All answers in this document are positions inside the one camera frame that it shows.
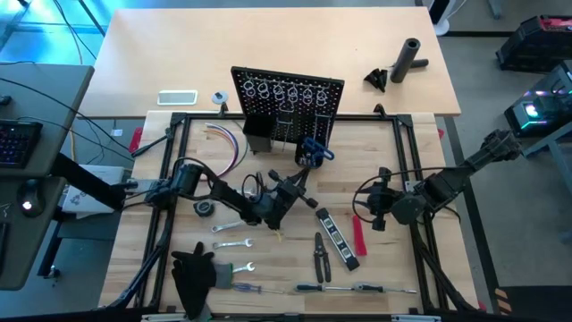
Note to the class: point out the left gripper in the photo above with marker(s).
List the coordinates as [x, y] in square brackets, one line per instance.
[281, 201]

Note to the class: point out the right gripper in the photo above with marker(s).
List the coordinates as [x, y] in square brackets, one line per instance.
[384, 201]

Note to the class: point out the blue hand tool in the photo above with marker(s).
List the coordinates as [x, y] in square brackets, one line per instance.
[313, 145]

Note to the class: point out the red hand tool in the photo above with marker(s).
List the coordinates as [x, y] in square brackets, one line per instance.
[359, 237]

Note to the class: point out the black spirit level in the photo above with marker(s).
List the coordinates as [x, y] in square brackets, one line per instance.
[337, 239]

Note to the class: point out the grey and black screwdriver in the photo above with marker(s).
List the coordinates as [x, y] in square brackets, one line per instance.
[368, 288]
[308, 288]

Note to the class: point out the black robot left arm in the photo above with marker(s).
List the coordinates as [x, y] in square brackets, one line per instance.
[232, 197]

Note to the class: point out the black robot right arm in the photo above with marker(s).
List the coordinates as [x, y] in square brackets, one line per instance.
[447, 183]

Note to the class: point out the wide black plastic bin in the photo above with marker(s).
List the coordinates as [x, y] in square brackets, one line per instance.
[298, 156]

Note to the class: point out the silver double prong hook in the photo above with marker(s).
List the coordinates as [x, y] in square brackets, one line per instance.
[316, 127]
[282, 117]

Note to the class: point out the tall black plastic bin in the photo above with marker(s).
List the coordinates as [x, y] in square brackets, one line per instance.
[258, 138]

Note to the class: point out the black perforated pegboard stand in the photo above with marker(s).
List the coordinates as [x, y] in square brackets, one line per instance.
[259, 105]

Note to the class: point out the silver combination wrench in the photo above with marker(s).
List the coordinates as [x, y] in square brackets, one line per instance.
[246, 268]
[232, 244]
[225, 226]

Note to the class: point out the red clamp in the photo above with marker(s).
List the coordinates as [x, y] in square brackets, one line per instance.
[441, 133]
[135, 139]

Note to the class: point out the black tape measure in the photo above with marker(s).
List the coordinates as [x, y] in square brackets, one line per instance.
[204, 209]

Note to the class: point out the grey round disc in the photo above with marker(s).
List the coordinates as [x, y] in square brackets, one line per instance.
[220, 97]

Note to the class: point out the grey glove green cuff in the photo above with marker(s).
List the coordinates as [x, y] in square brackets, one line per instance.
[223, 275]

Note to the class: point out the silver aluminium bar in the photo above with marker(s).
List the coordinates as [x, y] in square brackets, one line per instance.
[163, 318]
[415, 318]

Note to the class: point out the grey cylinder tube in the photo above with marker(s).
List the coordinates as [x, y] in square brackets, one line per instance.
[404, 62]

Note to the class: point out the light wooden desk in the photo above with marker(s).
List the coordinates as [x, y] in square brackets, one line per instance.
[268, 40]

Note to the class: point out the short black rod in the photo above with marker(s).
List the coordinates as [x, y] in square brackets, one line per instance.
[422, 63]

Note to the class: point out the black work glove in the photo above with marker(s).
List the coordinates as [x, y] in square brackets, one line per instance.
[192, 277]

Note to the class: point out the white smartphone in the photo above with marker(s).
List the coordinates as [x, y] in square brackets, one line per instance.
[177, 97]

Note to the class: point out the RGB lit computer tower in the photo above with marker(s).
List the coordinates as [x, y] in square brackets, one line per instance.
[540, 114]

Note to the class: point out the black mat hazard stripes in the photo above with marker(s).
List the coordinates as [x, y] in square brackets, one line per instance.
[536, 304]

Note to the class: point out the black support strut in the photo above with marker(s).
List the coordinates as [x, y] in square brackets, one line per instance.
[85, 181]

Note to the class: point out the white cardboard box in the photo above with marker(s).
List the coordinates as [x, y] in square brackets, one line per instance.
[85, 203]

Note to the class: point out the black equipment case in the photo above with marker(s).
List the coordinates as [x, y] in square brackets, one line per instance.
[532, 44]

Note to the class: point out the grey side desk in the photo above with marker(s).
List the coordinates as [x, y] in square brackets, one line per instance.
[44, 89]

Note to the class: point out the black computer mouse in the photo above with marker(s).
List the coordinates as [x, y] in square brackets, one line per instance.
[30, 199]

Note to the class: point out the black RGB keyboard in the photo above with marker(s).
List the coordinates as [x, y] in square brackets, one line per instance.
[18, 143]

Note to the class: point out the black aluminium extrusion frame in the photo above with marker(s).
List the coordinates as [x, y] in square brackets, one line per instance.
[380, 117]

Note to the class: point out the black angular bracket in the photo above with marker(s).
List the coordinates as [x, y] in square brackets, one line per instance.
[377, 78]

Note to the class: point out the white pedestal stand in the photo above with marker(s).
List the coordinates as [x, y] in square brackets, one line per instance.
[442, 24]

